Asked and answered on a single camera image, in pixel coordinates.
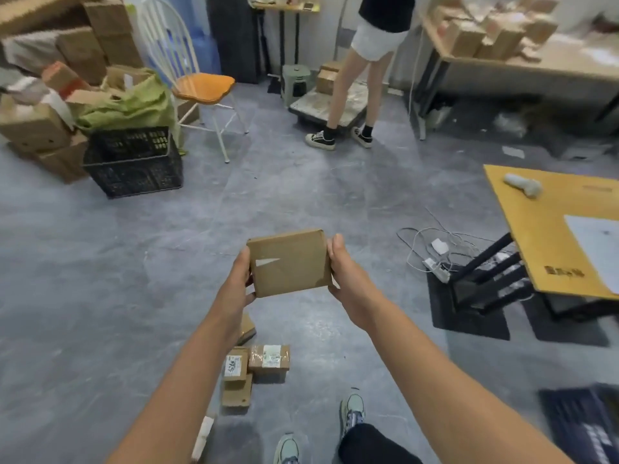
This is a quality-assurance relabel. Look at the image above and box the white board sheet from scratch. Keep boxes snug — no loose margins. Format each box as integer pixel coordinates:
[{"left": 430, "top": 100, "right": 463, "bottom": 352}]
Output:
[{"left": 563, "top": 215, "right": 619, "bottom": 295}]

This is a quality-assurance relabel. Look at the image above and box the person's left forearm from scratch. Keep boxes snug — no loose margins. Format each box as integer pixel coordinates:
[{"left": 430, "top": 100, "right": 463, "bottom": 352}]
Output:
[{"left": 104, "top": 309, "right": 242, "bottom": 464}]

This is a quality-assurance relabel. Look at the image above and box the square brown box clear tape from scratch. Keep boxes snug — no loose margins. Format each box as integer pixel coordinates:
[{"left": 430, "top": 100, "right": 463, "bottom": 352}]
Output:
[{"left": 246, "top": 230, "right": 333, "bottom": 299}]

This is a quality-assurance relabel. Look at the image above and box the small white oblong object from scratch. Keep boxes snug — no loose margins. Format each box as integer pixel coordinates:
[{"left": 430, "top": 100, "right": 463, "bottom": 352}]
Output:
[{"left": 502, "top": 172, "right": 544, "bottom": 198}]

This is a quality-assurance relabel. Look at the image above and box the green plastic stool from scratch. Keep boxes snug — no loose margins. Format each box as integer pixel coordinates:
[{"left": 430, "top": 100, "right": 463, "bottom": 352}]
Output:
[{"left": 282, "top": 64, "right": 313, "bottom": 110}]

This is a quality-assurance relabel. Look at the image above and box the small brown cardboard box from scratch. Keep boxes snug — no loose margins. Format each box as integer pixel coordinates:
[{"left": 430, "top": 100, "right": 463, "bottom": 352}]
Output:
[{"left": 0, "top": 99, "right": 74, "bottom": 153}]

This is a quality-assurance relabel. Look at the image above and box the person's right leg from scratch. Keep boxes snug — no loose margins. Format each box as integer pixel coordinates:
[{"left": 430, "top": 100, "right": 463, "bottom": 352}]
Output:
[{"left": 337, "top": 423, "right": 424, "bottom": 464}]

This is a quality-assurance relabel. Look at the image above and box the black cabinet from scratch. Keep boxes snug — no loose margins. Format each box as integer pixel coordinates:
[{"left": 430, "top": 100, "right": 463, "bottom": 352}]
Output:
[{"left": 206, "top": 0, "right": 264, "bottom": 85}]

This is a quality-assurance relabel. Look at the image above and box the person's right forearm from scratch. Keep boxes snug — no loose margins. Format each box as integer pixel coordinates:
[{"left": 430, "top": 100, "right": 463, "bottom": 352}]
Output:
[{"left": 362, "top": 299, "right": 576, "bottom": 464}]

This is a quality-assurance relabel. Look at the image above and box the black storage crate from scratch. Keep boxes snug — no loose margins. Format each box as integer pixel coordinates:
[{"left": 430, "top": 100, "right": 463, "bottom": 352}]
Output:
[{"left": 82, "top": 126, "right": 184, "bottom": 198}]

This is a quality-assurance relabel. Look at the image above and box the person's right hand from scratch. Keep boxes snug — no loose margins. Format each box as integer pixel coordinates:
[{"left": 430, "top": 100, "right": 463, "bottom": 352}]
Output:
[{"left": 327, "top": 234, "right": 388, "bottom": 332}]

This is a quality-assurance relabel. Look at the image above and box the wooden table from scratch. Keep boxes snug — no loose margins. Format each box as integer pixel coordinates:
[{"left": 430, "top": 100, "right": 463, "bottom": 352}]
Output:
[
  {"left": 415, "top": 14, "right": 619, "bottom": 140},
  {"left": 483, "top": 164, "right": 619, "bottom": 301}
]

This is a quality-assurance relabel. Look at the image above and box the person's right shoe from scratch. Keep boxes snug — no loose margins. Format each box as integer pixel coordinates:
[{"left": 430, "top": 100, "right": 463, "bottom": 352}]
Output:
[{"left": 338, "top": 392, "right": 367, "bottom": 438}]

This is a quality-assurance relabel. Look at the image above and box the person's left hand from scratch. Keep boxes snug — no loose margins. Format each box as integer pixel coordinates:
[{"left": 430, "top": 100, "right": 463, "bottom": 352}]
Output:
[{"left": 212, "top": 246, "right": 257, "bottom": 334}]

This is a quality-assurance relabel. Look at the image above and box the yellow green plastic bag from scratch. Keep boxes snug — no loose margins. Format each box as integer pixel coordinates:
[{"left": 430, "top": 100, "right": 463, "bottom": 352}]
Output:
[{"left": 75, "top": 72, "right": 182, "bottom": 155}]

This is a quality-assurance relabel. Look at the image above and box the white chair with orange seat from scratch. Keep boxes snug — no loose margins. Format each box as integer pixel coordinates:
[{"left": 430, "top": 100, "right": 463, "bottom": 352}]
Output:
[{"left": 137, "top": 0, "right": 250, "bottom": 165}]

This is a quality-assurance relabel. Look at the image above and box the white power strip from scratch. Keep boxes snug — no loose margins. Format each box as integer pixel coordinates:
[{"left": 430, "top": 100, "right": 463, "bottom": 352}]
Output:
[{"left": 423, "top": 257, "right": 451, "bottom": 284}]

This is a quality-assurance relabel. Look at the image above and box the small yellow side table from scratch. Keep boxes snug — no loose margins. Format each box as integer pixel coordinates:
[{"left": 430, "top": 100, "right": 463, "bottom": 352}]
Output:
[{"left": 251, "top": 0, "right": 322, "bottom": 81}]

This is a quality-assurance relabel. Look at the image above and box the blue plastic crate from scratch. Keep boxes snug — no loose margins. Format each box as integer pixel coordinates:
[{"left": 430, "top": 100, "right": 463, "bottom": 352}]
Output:
[{"left": 539, "top": 383, "right": 619, "bottom": 464}]

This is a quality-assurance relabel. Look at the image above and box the blue water jug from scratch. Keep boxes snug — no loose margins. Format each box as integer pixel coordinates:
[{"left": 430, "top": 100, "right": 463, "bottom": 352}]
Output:
[
  {"left": 162, "top": 0, "right": 211, "bottom": 39},
  {"left": 191, "top": 33, "right": 223, "bottom": 77}
]

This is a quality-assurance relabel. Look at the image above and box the pile of brown cardboard boxes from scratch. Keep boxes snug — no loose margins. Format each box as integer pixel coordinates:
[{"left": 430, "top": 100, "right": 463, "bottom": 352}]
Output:
[{"left": 191, "top": 311, "right": 291, "bottom": 462}]

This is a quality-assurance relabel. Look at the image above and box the heap of large cardboard boxes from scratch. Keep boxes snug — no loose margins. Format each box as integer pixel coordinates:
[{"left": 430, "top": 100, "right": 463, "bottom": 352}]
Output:
[{"left": 0, "top": 0, "right": 155, "bottom": 184}]

